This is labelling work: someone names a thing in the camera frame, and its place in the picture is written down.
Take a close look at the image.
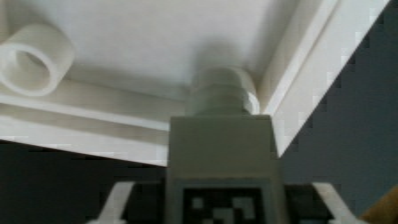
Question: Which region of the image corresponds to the white leg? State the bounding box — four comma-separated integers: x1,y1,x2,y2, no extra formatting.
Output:
165,68,288,224

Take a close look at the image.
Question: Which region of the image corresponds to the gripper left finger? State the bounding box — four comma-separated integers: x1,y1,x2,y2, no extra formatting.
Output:
85,180,167,224

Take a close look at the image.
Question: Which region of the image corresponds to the white square tabletop part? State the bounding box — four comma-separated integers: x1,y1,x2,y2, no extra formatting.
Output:
0,0,391,165

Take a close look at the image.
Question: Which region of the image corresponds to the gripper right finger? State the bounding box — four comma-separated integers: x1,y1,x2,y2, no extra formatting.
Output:
282,181,371,224

